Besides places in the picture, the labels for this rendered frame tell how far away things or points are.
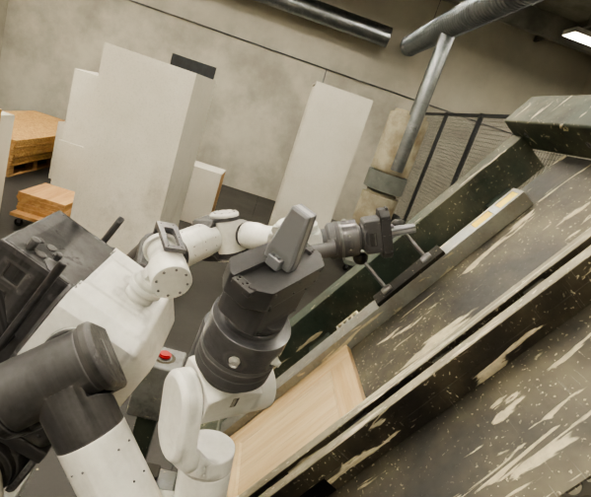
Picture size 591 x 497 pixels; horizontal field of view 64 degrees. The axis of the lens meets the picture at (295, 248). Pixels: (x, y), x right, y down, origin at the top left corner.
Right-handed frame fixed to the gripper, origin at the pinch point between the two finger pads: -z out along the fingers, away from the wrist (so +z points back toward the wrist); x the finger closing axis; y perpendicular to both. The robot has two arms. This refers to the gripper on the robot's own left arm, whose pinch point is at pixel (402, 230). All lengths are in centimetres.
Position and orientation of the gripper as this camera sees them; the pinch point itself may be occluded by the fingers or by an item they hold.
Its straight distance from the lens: 115.9
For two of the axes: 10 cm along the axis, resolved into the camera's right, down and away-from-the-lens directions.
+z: -9.9, 1.6, 0.1
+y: 0.4, 2.9, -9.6
